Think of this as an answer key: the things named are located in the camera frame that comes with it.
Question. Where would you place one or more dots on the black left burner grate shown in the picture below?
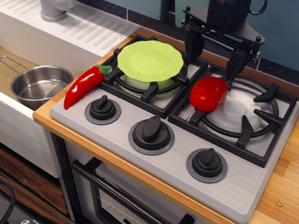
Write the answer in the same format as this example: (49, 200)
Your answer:
(157, 98)

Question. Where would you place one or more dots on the red toy chili pepper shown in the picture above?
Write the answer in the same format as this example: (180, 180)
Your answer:
(86, 82)

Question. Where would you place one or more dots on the black left stove knob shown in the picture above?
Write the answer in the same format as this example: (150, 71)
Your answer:
(102, 111)

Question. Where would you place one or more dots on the black burner grate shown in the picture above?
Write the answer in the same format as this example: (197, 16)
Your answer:
(248, 124)
(157, 98)

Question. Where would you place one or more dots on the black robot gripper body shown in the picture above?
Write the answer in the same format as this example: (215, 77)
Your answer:
(225, 22)

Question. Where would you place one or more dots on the lower wooden drawer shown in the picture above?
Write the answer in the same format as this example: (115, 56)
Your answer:
(39, 209)

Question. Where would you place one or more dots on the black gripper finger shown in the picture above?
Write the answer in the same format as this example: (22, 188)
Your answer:
(193, 40)
(237, 62)

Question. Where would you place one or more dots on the black stove knob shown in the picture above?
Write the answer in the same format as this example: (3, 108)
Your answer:
(207, 166)
(151, 136)
(102, 111)

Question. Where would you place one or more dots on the black right burner grate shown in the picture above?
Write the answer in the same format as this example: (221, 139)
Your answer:
(248, 124)

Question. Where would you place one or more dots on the grey toy stove top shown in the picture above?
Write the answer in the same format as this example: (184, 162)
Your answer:
(236, 196)

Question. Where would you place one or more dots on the white toy sink unit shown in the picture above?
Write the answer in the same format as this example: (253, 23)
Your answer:
(74, 43)

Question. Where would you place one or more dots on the wooden drawer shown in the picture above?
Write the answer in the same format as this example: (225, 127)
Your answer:
(39, 209)
(30, 177)

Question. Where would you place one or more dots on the light green plastic plate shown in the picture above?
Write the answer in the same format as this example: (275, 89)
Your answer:
(150, 61)

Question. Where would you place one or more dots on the upper wooden drawer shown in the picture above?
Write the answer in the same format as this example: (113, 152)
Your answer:
(30, 177)

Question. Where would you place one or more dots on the black oven door handle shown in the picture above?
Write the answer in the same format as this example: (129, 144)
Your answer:
(88, 172)

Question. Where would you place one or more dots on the black middle stove knob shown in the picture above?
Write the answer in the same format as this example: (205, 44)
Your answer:
(151, 136)

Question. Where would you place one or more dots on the toy oven door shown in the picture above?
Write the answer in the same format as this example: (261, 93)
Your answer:
(102, 209)

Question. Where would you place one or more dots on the red toy tomato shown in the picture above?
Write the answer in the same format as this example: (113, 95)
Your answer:
(208, 94)

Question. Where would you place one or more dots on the small steel saucepan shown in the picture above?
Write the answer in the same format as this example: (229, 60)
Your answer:
(35, 86)

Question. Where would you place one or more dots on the black right stove knob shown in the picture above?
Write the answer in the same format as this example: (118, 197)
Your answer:
(207, 166)

